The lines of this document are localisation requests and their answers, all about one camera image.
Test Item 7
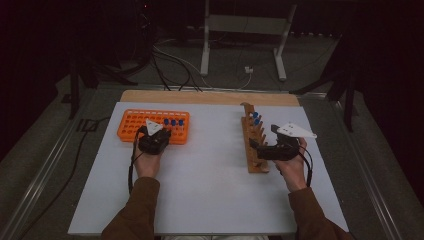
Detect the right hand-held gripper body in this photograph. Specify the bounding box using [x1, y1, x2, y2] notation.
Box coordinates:
[257, 123, 318, 162]

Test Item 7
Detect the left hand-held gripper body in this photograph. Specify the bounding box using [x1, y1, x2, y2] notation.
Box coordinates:
[138, 119, 169, 155]

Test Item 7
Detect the orange test tube rack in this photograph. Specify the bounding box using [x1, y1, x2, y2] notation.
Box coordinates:
[116, 108, 191, 146]

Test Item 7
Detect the wooden test tube rack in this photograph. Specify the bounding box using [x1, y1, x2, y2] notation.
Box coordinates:
[239, 102, 270, 174]

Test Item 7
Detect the person's left hand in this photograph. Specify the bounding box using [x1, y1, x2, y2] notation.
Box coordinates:
[133, 151, 164, 179]

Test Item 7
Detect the person's right hand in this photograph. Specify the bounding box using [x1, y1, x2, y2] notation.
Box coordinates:
[273, 137, 308, 193]

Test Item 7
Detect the white table mat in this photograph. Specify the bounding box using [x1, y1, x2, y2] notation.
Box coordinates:
[67, 101, 350, 236]

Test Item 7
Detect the black tripod stand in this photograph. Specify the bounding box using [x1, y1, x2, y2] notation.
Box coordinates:
[60, 56, 138, 120]
[289, 36, 358, 133]

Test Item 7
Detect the grey metal stand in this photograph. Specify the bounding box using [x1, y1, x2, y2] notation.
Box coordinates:
[199, 0, 298, 82]

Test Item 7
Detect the dark equipment tower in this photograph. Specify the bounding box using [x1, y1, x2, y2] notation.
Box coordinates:
[133, 0, 156, 64]

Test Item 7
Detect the right hand-held gripper cable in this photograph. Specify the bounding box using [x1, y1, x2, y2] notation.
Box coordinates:
[298, 149, 315, 188]

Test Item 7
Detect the hand-held gripper cable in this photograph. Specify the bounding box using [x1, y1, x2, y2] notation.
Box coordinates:
[127, 128, 145, 195]
[298, 149, 315, 188]

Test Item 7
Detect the left hand-held gripper cable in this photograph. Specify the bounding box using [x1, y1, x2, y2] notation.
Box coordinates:
[127, 128, 145, 195]

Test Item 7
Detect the white plug cable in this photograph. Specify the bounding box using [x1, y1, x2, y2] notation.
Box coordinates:
[233, 72, 253, 90]

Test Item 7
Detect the black floor bracket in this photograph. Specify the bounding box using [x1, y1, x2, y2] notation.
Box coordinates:
[75, 118, 101, 133]

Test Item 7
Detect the white floor cable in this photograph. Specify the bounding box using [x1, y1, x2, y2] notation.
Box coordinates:
[153, 44, 214, 89]

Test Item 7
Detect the thin black floor cable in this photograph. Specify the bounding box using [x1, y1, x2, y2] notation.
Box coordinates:
[16, 116, 111, 240]

